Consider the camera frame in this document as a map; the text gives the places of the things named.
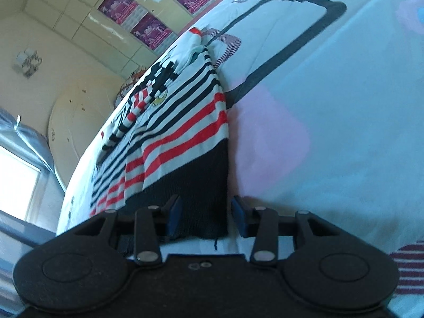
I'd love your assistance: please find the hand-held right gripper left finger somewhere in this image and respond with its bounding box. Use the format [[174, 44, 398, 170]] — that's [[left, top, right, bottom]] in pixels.
[[73, 195, 182, 267]]

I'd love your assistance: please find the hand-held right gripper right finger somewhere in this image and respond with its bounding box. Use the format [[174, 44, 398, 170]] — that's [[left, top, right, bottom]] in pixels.
[[231, 195, 342, 267]]

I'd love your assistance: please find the striped knit sweater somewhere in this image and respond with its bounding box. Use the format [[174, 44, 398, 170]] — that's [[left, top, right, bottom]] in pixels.
[[89, 28, 231, 241]]

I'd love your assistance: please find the cream headboard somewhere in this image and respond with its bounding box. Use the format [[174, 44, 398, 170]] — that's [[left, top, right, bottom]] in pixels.
[[47, 79, 125, 189]]

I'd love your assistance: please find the printed blanket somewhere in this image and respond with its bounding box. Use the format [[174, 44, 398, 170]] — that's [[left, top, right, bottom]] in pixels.
[[56, 0, 424, 297]]

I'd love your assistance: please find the window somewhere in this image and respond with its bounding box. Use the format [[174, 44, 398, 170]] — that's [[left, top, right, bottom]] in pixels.
[[0, 146, 42, 222]]

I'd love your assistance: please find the tied blue curtain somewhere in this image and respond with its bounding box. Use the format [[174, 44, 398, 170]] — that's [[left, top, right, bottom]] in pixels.
[[0, 108, 65, 232]]

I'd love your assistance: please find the cream wardrobe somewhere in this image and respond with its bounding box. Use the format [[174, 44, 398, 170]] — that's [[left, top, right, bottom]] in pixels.
[[21, 0, 252, 73]]

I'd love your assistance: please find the wall lamp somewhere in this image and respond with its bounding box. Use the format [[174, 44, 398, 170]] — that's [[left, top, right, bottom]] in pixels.
[[13, 50, 43, 79]]

